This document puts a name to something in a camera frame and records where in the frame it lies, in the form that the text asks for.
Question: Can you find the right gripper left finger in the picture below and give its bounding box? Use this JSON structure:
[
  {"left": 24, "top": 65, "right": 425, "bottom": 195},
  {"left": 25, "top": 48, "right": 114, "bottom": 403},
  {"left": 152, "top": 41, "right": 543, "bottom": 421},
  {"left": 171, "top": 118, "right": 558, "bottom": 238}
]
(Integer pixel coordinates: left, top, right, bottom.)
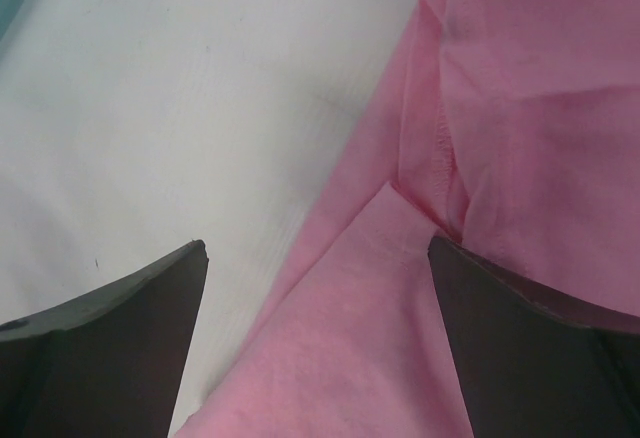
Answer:
[{"left": 1, "top": 240, "right": 208, "bottom": 437}]

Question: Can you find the pink t shirt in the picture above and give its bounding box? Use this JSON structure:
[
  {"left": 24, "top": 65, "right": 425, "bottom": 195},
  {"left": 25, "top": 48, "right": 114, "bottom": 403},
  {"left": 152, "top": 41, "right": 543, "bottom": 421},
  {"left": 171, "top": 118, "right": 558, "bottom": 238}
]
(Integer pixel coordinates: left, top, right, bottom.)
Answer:
[{"left": 180, "top": 0, "right": 639, "bottom": 437}]

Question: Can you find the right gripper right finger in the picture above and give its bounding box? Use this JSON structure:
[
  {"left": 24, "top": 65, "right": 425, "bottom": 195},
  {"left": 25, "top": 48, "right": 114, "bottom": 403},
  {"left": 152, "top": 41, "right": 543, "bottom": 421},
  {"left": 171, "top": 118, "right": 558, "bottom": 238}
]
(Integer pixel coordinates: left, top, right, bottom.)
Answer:
[{"left": 428, "top": 237, "right": 639, "bottom": 437}]

